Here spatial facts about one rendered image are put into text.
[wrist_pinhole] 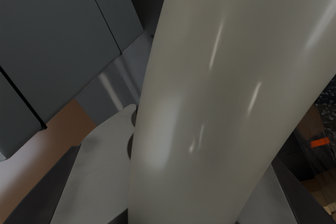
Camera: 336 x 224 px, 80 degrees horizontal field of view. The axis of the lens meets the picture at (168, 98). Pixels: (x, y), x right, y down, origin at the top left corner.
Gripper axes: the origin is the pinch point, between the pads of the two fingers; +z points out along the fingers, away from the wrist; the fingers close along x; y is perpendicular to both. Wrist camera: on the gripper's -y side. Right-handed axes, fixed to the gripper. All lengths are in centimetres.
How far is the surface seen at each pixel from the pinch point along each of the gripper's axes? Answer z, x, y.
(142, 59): 86, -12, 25
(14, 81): 10.1, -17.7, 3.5
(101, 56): 33.2, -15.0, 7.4
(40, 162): 89, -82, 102
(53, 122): 89, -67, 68
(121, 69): 87, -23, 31
